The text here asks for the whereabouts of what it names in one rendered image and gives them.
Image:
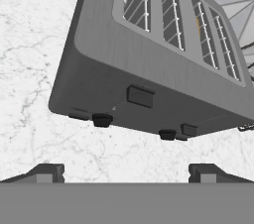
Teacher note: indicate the grey four-slot toaster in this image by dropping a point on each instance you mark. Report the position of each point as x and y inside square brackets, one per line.
[139, 56]

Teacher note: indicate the black toaster lever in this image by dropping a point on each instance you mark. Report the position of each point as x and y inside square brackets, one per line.
[140, 95]
[189, 129]

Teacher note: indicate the bread slice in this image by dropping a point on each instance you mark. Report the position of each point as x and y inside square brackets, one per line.
[198, 24]

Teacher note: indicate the black toaster knob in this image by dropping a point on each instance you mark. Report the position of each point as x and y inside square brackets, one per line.
[102, 119]
[167, 134]

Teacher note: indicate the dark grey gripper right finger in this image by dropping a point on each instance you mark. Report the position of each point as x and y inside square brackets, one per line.
[205, 173]

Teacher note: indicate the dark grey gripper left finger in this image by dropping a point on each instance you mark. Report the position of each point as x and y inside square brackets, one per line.
[49, 173]

